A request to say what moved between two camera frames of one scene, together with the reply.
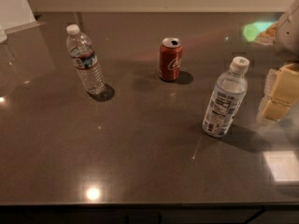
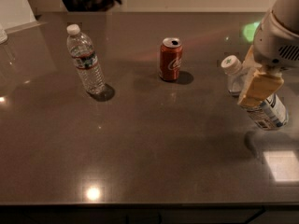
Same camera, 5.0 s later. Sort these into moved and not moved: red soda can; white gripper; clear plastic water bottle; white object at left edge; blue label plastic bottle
Moved: white gripper; blue label plastic bottle
Not moved: white object at left edge; clear plastic water bottle; red soda can
